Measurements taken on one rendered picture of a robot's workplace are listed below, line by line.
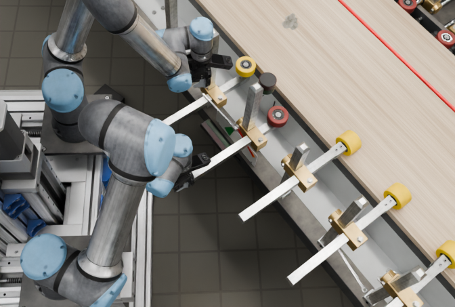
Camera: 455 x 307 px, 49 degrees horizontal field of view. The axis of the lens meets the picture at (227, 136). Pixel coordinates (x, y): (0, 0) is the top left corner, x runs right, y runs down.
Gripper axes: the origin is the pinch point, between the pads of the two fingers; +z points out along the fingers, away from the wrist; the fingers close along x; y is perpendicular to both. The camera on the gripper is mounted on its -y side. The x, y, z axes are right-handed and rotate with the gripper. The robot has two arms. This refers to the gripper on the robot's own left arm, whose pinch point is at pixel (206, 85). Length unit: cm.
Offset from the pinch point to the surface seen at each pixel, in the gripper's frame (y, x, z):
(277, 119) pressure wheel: -23.4, 18.0, 4.1
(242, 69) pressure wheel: -16.2, -6.4, 3.8
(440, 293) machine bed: -65, 90, 20
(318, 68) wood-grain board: -46.5, -1.2, 4.8
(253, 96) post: -11.8, 18.3, -16.8
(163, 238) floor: 27, 27, 94
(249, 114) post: -11.6, 18.1, -4.7
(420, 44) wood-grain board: -93, -5, 5
